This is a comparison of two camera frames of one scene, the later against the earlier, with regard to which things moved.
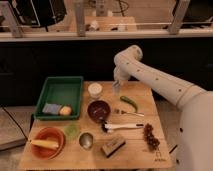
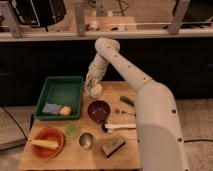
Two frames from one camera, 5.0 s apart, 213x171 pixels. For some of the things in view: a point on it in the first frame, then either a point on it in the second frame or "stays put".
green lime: [72, 130] stays put
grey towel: [116, 90] → [87, 89]
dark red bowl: [98, 110] stays put
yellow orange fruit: [65, 110] stays put
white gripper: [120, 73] → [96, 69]
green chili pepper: [129, 100] stays put
